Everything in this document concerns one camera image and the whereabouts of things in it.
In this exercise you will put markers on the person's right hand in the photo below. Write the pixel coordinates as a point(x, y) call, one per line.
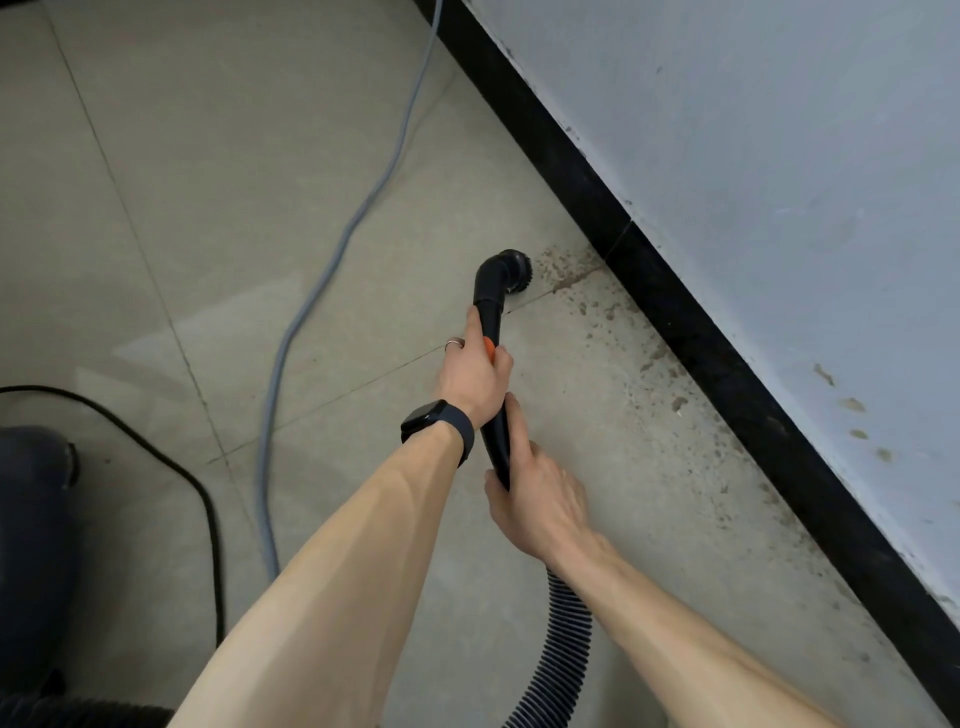
point(544, 510)

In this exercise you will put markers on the person's left hand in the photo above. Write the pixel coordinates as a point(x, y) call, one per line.
point(472, 382)

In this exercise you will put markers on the grey vacuum cleaner orange knobs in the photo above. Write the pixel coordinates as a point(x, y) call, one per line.
point(34, 562)

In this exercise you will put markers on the person's left forearm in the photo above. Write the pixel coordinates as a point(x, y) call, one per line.
point(322, 600)

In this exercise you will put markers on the person's right forearm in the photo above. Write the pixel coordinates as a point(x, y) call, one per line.
point(690, 645)

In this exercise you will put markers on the black smartwatch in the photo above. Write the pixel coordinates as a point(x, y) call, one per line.
point(439, 424)

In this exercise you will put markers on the black baseboard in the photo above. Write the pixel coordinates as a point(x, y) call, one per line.
point(712, 360)

